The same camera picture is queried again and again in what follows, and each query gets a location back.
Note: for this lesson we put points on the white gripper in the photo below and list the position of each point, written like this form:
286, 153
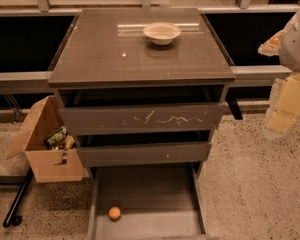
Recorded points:
296, 47

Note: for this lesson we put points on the orange fruit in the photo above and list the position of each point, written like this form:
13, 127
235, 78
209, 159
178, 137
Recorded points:
114, 213

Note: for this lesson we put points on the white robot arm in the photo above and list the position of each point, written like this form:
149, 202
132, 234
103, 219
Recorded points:
290, 47

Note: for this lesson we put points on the top grey drawer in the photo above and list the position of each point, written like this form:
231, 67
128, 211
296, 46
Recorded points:
141, 119

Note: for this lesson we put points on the bottom grey open drawer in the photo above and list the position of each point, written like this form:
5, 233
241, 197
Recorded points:
157, 202

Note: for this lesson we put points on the grey drawer cabinet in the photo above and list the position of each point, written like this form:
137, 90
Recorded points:
108, 61

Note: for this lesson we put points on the middle grey drawer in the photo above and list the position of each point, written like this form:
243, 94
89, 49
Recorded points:
144, 154

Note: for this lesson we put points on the grey horizontal railing beam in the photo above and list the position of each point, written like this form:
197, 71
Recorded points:
37, 82

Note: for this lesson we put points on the white bowl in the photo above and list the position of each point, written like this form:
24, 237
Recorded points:
161, 33

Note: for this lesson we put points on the yellow packet in box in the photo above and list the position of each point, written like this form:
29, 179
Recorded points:
69, 142

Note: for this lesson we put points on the green snack bag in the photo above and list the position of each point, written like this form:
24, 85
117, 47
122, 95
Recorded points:
56, 139

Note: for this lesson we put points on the open cardboard box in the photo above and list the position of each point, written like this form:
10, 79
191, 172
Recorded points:
42, 120

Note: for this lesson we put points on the black metal floor leg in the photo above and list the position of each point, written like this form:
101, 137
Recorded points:
12, 218

